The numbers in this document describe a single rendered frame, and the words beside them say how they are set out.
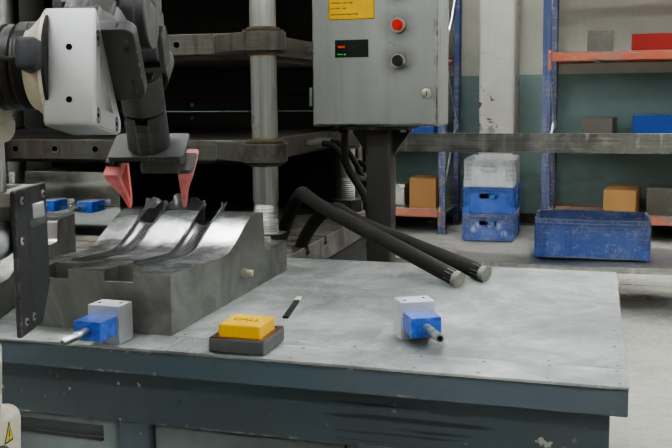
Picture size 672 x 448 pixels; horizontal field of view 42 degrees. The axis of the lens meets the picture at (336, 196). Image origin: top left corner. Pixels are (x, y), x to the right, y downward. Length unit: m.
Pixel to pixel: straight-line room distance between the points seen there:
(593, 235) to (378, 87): 3.00
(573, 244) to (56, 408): 3.82
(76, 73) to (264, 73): 1.15
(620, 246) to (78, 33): 4.25
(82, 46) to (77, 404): 0.67
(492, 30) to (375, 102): 5.58
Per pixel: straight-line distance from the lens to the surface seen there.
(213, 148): 2.13
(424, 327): 1.22
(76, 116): 0.87
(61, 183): 2.33
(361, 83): 2.07
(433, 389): 1.14
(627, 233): 4.92
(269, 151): 1.99
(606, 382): 1.13
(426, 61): 2.03
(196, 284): 1.38
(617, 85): 7.79
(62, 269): 1.44
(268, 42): 1.99
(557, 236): 4.92
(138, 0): 1.01
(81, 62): 0.88
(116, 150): 1.24
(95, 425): 1.43
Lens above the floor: 1.14
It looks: 6 degrees down
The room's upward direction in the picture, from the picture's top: 1 degrees counter-clockwise
